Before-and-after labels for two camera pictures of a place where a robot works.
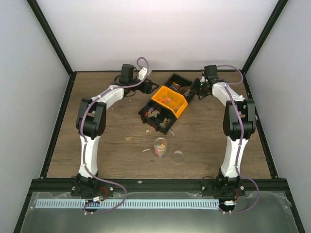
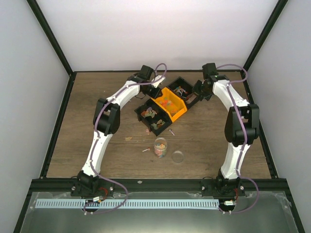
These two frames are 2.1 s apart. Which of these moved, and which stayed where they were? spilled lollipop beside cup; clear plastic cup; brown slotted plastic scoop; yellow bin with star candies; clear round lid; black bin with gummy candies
Moved: yellow bin with star candies; black bin with gummy candies; brown slotted plastic scoop
Stayed: clear plastic cup; spilled lollipop beside cup; clear round lid
